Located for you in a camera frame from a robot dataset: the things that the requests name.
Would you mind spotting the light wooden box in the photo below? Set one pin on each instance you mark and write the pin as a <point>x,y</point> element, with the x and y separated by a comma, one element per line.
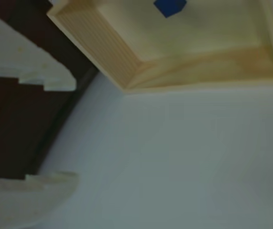
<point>198,43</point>

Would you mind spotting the small blue cube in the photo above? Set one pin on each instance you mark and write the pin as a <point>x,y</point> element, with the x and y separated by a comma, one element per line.
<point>170,7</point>

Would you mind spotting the dark brown furniture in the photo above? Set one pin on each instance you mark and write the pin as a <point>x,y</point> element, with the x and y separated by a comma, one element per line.
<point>26,124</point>

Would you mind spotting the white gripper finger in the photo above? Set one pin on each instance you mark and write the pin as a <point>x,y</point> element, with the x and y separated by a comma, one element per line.
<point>14,202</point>
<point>10,52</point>

